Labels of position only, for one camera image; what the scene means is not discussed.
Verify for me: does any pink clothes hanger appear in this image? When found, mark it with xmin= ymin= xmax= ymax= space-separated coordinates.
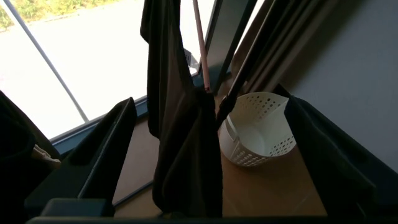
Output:
xmin=192 ymin=0 xmax=211 ymax=93

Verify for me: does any window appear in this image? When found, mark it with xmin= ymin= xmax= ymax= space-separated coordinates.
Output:
xmin=0 ymin=0 xmax=259 ymax=156

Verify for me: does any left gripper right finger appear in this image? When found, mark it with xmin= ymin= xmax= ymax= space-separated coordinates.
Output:
xmin=284 ymin=96 xmax=398 ymax=218

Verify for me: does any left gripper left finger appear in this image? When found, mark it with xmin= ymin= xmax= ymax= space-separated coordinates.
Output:
xmin=24 ymin=97 xmax=137 ymax=217

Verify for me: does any white laundry basket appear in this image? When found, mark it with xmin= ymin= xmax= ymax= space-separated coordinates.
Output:
xmin=218 ymin=91 xmax=297 ymax=168

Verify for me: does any brown curtain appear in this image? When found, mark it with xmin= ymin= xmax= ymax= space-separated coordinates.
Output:
xmin=231 ymin=0 xmax=340 ymax=94

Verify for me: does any thin black garment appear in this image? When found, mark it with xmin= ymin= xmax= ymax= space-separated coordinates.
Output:
xmin=139 ymin=0 xmax=223 ymax=218

